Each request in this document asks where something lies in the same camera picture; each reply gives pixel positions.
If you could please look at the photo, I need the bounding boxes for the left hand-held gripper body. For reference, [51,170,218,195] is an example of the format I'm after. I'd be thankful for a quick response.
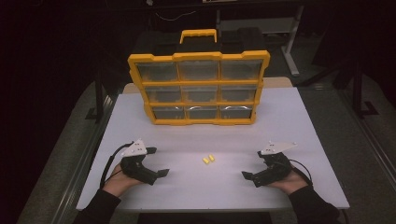
[120,138,161,187]

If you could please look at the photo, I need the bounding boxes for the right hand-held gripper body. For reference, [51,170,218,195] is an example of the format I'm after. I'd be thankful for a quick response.
[251,141,298,189]

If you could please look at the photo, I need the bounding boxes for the clear plastic drawer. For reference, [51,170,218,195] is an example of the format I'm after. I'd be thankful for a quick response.
[181,85,219,104]

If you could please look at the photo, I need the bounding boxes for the yellow black drawer organizer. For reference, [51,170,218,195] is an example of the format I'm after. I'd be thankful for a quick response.
[127,27,271,126]

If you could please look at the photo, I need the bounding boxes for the person's right hand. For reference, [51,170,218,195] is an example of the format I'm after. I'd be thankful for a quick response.
[267,169,309,196]

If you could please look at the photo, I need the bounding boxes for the person's left hand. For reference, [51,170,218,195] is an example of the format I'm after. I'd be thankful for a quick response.
[103,163,143,198]

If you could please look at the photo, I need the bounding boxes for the black metal stand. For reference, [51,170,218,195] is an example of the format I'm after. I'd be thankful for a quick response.
[350,60,379,119]
[85,69,108,124]

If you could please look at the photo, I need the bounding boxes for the grid of clear drawers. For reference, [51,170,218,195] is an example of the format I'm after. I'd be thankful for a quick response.
[135,60,263,120]

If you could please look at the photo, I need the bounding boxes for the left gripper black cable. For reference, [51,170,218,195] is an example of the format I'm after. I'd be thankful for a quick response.
[99,142,134,189]

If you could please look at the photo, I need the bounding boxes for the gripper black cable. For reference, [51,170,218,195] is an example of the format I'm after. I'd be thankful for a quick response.
[288,159,314,188]
[99,142,134,189]

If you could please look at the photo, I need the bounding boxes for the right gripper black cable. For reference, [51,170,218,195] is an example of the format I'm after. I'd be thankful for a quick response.
[288,159,314,188]

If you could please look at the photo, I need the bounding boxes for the aluminium rail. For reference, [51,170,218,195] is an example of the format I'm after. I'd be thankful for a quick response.
[338,89,396,176]
[58,94,117,224]

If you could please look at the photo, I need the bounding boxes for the white metal desk frame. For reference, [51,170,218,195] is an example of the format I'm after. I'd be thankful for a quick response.
[216,5,304,77]

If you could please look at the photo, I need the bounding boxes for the thin white cable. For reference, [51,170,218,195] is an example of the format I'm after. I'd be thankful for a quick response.
[154,10,198,22]

